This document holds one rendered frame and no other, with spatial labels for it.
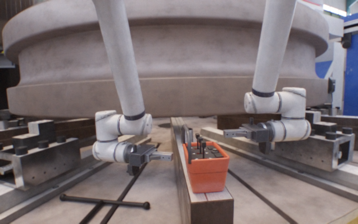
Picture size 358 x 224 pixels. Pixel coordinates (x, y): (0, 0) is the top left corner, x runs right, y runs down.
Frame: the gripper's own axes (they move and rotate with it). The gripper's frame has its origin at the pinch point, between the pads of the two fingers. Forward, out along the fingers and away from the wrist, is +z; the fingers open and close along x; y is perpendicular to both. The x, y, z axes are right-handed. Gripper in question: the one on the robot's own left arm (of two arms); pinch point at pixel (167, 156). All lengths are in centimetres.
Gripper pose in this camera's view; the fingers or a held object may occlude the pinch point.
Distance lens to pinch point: 73.2
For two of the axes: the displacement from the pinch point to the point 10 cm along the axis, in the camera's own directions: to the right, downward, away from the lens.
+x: 3.0, -1.2, 9.5
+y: -0.3, -9.9, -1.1
